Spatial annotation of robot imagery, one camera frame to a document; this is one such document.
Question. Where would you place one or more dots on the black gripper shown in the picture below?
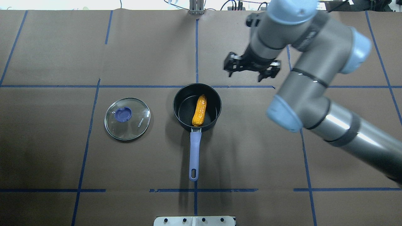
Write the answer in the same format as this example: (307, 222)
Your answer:
(255, 60)

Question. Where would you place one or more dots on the yellow toy corn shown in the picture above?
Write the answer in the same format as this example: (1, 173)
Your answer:
(200, 111)

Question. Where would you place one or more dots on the glass pot lid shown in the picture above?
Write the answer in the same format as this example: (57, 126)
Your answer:
(127, 119)

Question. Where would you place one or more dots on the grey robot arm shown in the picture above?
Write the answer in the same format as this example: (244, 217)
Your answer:
(327, 47)

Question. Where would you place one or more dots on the dark blue saucepan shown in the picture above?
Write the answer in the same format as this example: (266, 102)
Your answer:
(184, 104)

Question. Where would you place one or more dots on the white mounting pillar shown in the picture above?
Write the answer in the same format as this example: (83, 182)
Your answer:
(195, 221)

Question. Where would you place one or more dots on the aluminium frame post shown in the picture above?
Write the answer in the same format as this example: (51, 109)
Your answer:
(196, 7)

